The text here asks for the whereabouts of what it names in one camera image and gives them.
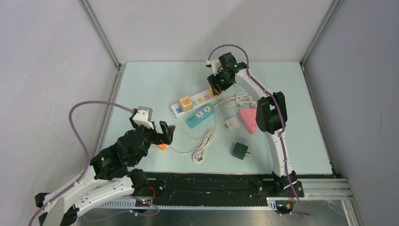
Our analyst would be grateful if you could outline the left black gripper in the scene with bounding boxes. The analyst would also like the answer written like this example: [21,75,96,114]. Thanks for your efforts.
[131,116,176,165]

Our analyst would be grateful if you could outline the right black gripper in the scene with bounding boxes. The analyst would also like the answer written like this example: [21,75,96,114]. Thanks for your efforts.
[207,69,234,96]

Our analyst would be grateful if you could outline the beige cube plug adapter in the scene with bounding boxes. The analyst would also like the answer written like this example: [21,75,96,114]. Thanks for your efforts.
[179,96,193,112]

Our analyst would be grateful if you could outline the yellow cube plug adapter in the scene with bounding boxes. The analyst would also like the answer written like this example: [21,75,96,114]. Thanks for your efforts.
[208,87,222,98]

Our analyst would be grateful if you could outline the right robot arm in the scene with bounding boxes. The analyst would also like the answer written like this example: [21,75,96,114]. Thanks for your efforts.
[206,53,297,197]

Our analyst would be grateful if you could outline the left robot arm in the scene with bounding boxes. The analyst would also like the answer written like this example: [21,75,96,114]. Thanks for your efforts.
[35,120,176,226]

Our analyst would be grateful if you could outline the white plug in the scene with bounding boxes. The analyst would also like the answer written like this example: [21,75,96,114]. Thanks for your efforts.
[224,117,240,131]

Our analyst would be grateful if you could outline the dark green plug adapter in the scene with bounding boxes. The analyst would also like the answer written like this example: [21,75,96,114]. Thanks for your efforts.
[232,142,251,160]

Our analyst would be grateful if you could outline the white multicolour power strip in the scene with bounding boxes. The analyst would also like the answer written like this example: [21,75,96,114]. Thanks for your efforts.
[170,88,224,119]

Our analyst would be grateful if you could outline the blue power strip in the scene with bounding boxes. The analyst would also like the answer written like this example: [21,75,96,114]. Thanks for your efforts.
[185,104,215,129]

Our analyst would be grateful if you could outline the pink triangular power strip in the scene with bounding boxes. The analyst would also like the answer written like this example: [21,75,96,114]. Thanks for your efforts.
[239,108,258,135]

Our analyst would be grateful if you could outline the left circuit board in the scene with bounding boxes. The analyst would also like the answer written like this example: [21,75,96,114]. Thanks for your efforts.
[135,200,151,208]

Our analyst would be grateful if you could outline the circuit board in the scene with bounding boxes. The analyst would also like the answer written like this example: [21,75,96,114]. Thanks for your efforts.
[276,203,294,215]
[135,200,151,208]

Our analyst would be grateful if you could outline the right circuit board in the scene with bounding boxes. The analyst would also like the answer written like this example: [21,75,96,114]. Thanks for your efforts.
[276,203,294,215]

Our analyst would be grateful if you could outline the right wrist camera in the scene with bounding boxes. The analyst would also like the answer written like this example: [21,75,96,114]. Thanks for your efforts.
[206,59,221,70]

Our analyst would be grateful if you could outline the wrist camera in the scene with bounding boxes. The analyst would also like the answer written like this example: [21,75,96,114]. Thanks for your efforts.
[206,59,221,70]
[129,106,155,129]

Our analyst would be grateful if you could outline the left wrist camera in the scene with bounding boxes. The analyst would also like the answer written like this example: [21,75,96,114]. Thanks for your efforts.
[129,106,155,129]

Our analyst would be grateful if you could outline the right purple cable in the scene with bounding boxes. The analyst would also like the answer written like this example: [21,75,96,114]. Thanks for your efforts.
[207,44,312,217]

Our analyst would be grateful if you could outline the purple cable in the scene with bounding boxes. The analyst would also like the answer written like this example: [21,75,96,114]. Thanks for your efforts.
[28,100,136,226]
[207,44,312,217]

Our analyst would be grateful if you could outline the coiled white cord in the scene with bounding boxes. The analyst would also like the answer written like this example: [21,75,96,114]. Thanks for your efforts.
[167,130,217,165]

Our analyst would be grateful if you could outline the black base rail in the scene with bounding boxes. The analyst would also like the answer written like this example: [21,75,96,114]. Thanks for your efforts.
[90,169,304,208]

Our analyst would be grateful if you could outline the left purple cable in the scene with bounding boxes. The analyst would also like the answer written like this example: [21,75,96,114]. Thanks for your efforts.
[28,100,136,226]

